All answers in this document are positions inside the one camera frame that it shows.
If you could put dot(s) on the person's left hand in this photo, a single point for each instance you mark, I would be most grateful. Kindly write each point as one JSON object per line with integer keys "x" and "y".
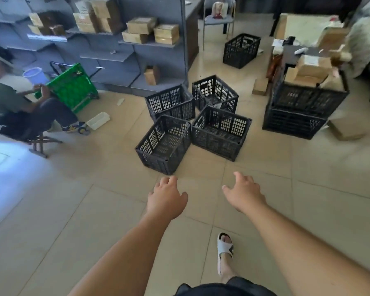
{"x": 165, "y": 200}

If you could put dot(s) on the person's right hand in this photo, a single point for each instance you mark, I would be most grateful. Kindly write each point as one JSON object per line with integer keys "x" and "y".
{"x": 248, "y": 195}

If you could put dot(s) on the person's left thumb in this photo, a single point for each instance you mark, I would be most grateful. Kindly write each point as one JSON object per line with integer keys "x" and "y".
{"x": 184, "y": 200}

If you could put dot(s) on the person's right thumb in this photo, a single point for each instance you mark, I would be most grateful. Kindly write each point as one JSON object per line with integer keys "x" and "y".
{"x": 229, "y": 191}

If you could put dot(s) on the person's right forearm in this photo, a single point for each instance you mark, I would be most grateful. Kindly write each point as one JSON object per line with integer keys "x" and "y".
{"x": 311, "y": 249}

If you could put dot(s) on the person's left forearm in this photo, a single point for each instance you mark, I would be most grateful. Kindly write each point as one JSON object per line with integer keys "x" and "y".
{"x": 123, "y": 258}

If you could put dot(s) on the black plastic crate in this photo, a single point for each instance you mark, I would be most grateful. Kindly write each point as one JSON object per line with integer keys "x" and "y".
{"x": 226, "y": 95}
{"x": 163, "y": 103}
{"x": 217, "y": 141}
{"x": 291, "y": 124}
{"x": 151, "y": 147}
{"x": 234, "y": 57}
{"x": 305, "y": 100}

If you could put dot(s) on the white slide sandal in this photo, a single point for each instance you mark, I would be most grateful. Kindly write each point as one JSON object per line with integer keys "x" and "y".
{"x": 224, "y": 248}

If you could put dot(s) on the person's leg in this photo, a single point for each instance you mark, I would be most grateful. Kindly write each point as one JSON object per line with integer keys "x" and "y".
{"x": 225, "y": 268}

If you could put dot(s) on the black shorts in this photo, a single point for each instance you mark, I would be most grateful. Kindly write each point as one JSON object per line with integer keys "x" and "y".
{"x": 225, "y": 288}

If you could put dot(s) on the small cardboard box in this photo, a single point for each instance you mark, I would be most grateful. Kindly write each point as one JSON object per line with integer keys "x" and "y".
{"x": 260, "y": 86}

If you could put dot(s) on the white paper scrap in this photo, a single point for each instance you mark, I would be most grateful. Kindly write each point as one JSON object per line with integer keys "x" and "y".
{"x": 120, "y": 102}

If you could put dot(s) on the white plastic tray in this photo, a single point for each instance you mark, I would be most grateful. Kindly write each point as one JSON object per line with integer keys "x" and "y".
{"x": 97, "y": 120}

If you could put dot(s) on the open cardboard box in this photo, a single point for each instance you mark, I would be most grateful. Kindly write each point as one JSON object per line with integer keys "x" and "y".
{"x": 299, "y": 79}

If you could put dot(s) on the flat cardboard box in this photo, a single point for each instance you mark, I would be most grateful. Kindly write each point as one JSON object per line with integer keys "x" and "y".
{"x": 347, "y": 129}

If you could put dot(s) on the labelled cardboard box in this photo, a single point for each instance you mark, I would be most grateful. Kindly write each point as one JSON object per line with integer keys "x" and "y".
{"x": 314, "y": 66}

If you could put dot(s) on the grey metal shelf unit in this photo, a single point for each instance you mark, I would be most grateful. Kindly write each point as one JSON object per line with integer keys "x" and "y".
{"x": 111, "y": 64}

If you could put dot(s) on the metal stool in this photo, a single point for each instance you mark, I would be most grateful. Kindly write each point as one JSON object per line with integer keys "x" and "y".
{"x": 38, "y": 144}

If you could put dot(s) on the green folding cart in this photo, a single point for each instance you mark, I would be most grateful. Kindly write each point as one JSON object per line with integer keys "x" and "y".
{"x": 72, "y": 87}

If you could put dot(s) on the black device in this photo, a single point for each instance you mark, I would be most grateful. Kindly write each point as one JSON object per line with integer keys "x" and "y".
{"x": 289, "y": 40}

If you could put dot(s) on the grey metal chair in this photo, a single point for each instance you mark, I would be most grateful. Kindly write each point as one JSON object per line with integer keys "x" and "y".
{"x": 217, "y": 23}

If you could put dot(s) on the row of brown cardboard boxes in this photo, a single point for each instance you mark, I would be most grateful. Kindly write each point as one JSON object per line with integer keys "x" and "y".
{"x": 141, "y": 26}

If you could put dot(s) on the grey desk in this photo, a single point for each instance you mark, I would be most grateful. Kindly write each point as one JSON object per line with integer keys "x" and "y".
{"x": 192, "y": 15}

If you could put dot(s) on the white top table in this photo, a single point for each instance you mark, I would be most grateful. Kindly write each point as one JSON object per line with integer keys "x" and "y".
{"x": 302, "y": 26}

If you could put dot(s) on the white printed bag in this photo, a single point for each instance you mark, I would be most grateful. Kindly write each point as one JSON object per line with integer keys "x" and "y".
{"x": 219, "y": 9}

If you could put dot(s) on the tall cardboard box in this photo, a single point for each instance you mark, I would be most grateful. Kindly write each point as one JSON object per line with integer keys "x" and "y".
{"x": 331, "y": 38}

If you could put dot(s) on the blue plastic bucket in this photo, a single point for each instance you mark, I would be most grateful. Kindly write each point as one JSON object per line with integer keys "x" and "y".
{"x": 35, "y": 76}

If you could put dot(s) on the grey blanket covered sofa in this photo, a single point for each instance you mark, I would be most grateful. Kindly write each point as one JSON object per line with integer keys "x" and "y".
{"x": 365, "y": 36}

